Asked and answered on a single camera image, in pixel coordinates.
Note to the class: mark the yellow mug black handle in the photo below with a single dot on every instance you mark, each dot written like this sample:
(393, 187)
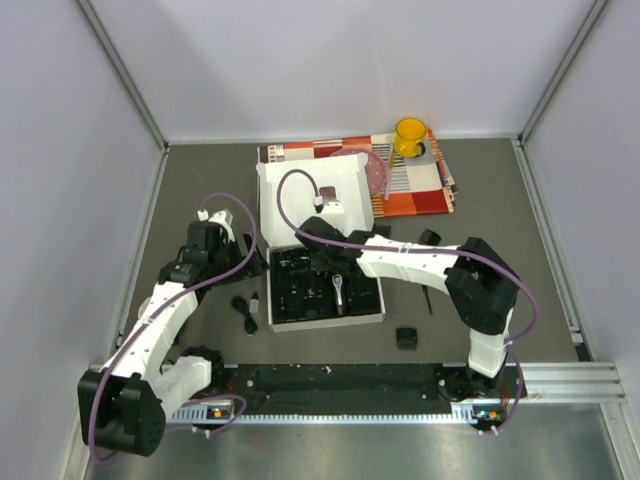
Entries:
(410, 135)

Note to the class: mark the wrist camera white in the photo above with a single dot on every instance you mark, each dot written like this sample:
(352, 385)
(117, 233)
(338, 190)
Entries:
(223, 218)
(326, 201)

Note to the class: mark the aluminium frame rail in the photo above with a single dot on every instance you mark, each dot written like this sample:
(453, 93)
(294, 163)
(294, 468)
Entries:
(572, 383)

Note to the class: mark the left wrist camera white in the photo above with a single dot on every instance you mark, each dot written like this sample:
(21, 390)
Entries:
(223, 218)

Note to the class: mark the silver hair clipper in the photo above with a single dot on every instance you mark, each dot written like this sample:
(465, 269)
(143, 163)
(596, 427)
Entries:
(338, 283)

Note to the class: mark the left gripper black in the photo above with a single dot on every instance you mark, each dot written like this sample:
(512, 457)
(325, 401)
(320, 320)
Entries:
(257, 264)

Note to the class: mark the black plastic tray insert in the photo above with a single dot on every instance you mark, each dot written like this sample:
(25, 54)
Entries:
(300, 296)

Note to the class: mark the black clipper comb guard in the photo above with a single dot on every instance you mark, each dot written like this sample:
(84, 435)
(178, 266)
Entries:
(382, 230)
(430, 238)
(406, 338)

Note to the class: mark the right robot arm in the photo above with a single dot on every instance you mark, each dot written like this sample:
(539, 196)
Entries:
(481, 286)

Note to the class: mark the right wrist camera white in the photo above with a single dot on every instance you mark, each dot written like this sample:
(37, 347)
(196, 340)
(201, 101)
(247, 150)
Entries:
(326, 201)

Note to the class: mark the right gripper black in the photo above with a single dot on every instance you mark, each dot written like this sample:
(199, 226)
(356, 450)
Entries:
(322, 265)

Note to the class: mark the white cardboard box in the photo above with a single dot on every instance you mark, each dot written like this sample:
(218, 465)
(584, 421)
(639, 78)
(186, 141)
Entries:
(286, 191)

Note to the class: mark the orange patterned cloth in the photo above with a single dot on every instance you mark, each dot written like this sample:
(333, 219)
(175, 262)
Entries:
(418, 186)

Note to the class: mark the small oil bottle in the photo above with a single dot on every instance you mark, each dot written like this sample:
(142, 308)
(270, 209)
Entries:
(254, 303)

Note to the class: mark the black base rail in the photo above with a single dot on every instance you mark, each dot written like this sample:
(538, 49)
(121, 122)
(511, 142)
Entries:
(354, 389)

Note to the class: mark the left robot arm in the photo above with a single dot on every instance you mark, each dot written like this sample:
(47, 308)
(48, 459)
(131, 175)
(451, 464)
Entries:
(125, 404)

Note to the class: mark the pink dotted plate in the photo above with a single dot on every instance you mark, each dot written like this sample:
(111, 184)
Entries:
(377, 172)

